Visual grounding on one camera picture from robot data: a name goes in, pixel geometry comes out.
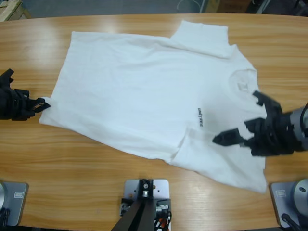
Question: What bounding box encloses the black electronics bracket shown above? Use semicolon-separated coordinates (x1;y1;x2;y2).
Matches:
120;197;173;231

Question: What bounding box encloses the white t-shirt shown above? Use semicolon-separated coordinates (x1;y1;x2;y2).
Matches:
38;20;269;195

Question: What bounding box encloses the grey camera mount plate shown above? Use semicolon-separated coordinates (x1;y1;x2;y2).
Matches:
124;178;169;200

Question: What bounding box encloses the white chair frame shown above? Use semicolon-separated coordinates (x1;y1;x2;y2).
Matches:
250;0;270;14

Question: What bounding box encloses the wooden pallet stack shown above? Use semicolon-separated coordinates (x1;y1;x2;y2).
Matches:
0;0;32;22

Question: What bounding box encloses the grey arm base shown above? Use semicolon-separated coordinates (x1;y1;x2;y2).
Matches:
269;178;308;229
0;181;29;227

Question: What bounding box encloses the dark camera post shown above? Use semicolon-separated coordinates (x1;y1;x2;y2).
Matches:
109;178;155;231

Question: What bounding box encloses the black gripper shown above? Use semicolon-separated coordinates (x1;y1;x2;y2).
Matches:
212;90;303;157
0;68;51;121

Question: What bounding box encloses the brown cardboard box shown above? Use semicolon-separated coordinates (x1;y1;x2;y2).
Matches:
208;0;248;13

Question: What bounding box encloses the black base cable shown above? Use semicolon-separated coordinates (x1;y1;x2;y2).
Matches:
0;208;11;227
281;213;300;231

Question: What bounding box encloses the orange cable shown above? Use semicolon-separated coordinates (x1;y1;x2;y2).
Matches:
154;215;170;229

